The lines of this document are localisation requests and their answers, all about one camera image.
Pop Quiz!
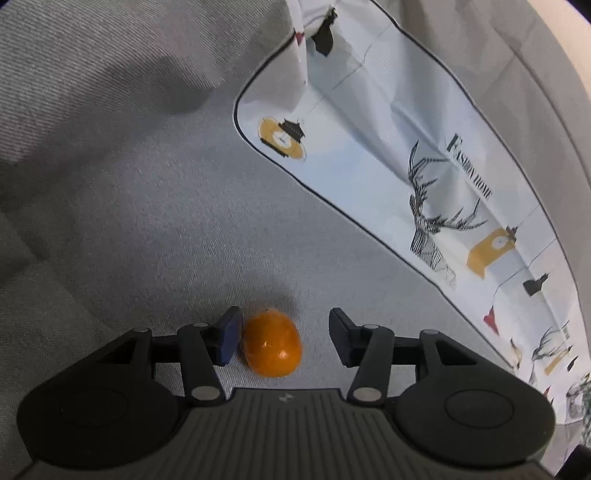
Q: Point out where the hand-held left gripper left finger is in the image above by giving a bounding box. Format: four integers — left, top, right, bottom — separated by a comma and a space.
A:
95, 307, 244, 401

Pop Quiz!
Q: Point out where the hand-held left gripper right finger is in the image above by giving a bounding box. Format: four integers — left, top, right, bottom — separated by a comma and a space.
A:
328, 308, 482, 403

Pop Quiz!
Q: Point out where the small orange mandarin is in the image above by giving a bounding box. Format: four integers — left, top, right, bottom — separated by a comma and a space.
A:
240, 310, 304, 378

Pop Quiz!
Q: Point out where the grey cloth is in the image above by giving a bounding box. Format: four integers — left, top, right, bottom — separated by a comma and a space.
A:
0, 0, 514, 480

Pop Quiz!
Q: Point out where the white printed cloth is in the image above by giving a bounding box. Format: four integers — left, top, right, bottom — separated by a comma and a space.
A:
233, 0, 591, 444

